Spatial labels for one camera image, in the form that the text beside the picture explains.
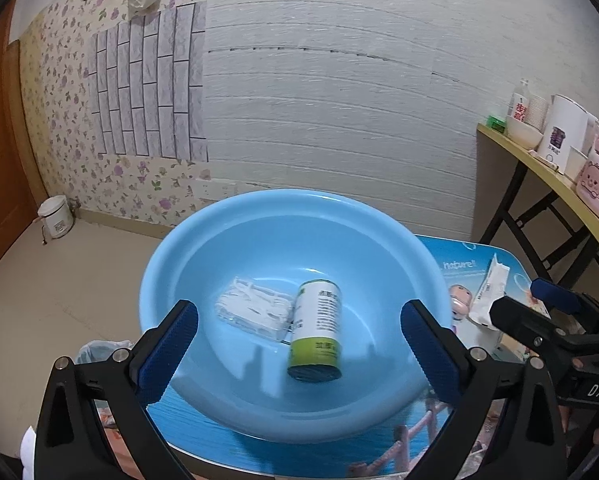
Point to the small green item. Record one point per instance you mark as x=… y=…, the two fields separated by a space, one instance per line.
x=497 y=123

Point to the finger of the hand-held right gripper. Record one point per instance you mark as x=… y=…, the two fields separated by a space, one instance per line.
x=524 y=325
x=554 y=294

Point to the white bowl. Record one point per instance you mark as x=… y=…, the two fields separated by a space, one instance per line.
x=524 y=134

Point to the clear box of floss picks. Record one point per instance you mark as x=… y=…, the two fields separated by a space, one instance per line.
x=249 y=310

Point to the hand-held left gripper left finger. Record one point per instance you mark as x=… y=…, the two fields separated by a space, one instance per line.
x=172 y=345

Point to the clear plastic bag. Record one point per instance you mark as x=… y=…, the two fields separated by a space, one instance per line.
x=97 y=350

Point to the white bottle with red label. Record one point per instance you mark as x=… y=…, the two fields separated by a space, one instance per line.
x=519 y=102

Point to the white lidded bucket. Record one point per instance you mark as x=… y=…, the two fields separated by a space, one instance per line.
x=54 y=217

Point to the white cup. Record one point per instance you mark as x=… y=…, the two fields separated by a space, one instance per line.
x=577 y=164

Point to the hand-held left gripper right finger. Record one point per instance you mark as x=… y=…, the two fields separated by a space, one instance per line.
x=427 y=347

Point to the yellow folding table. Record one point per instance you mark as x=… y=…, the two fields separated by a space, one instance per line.
x=554 y=180

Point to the white electric kettle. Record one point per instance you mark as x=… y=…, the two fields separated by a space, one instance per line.
x=562 y=130

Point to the green and white roll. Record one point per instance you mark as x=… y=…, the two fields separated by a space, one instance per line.
x=314 y=330

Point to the blue plastic basin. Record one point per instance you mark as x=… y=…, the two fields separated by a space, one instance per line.
x=259 y=240

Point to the white tissue packet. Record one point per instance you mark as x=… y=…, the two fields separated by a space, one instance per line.
x=489 y=287

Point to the grey brick wall sticker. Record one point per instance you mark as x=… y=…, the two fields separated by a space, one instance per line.
x=149 y=85

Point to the stack of white cups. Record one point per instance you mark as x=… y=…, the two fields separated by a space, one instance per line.
x=538 y=110

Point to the pink and white toy figure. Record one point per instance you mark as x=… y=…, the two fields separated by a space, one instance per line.
x=460 y=302

